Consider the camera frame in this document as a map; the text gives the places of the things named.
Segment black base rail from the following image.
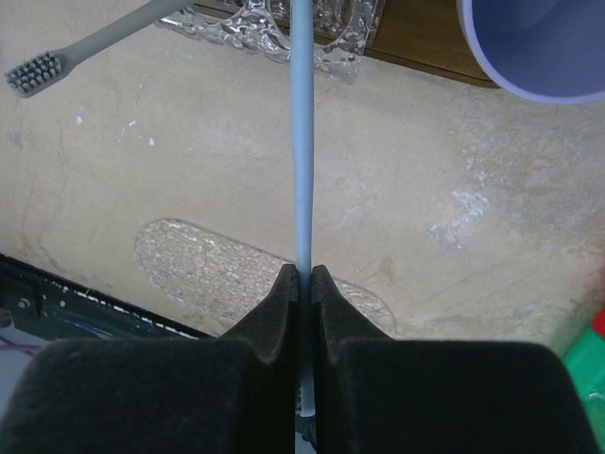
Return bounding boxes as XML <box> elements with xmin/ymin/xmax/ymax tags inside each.
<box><xmin>1</xmin><ymin>254</ymin><xmax>207</xmax><ymax>341</ymax></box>

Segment textured clear oval mat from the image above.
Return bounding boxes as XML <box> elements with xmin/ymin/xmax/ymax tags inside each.
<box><xmin>134</xmin><ymin>217</ymin><xmax>398</xmax><ymax>340</ymax></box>

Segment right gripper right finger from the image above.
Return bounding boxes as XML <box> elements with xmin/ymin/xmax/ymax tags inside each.
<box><xmin>311</xmin><ymin>266</ymin><xmax>598</xmax><ymax>453</ymax></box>

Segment purple plastic cup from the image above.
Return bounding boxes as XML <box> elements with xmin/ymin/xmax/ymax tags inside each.
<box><xmin>457</xmin><ymin>1</ymin><xmax>604</xmax><ymax>105</ymax></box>

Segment dark wooden oval tray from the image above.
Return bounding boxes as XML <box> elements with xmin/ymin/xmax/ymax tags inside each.
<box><xmin>193</xmin><ymin>0</ymin><xmax>502</xmax><ymax>90</ymax></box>

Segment grey toothbrush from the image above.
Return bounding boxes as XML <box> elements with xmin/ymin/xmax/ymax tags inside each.
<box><xmin>5</xmin><ymin>0</ymin><xmax>194</xmax><ymax>98</ymax></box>

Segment clear acrylic toothbrush holder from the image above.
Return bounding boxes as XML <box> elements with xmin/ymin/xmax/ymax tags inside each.
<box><xmin>157</xmin><ymin>0</ymin><xmax>385</xmax><ymax>83</ymax></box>

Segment green bin cups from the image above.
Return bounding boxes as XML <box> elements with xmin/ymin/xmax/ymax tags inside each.
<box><xmin>563</xmin><ymin>309</ymin><xmax>605</xmax><ymax>453</ymax></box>

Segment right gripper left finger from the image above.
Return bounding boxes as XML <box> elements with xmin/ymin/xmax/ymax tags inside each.
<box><xmin>1</xmin><ymin>265</ymin><xmax>298</xmax><ymax>453</ymax></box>

